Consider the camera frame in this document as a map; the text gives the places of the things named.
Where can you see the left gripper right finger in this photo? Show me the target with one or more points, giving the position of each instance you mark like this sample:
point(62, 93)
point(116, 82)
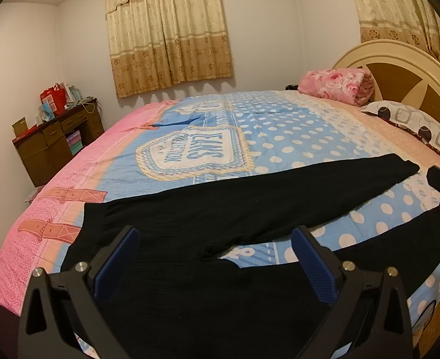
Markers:
point(367, 310)

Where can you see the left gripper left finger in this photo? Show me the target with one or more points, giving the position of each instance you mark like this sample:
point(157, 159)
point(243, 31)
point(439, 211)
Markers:
point(59, 306)

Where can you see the black trousers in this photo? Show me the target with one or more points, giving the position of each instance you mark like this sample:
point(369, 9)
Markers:
point(178, 298)

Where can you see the white grey patterned pillow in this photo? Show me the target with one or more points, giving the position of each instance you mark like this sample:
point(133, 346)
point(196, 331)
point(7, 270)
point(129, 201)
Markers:
point(417, 122)

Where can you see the cream wooden headboard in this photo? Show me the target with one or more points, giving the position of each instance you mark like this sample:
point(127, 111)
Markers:
point(401, 72)

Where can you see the pink floral folded blanket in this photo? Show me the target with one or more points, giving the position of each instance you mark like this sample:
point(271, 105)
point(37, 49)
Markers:
point(351, 86)

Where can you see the dark wooden desk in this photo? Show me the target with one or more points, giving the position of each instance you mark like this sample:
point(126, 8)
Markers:
point(46, 149)

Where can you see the yellow box on desk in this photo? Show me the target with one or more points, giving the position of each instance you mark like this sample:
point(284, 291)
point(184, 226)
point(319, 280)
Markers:
point(20, 127)

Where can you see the beige curtain behind headboard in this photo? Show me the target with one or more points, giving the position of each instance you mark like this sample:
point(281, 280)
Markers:
point(410, 21)

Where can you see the blue pink patterned bedspread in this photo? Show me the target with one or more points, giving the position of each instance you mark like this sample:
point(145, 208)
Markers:
point(211, 138)

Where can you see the red gift bag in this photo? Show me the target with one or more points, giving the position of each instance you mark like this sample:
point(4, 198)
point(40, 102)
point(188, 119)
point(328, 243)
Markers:
point(55, 97)

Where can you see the beige window curtain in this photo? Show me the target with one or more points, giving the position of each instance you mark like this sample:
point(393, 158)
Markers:
point(156, 44)

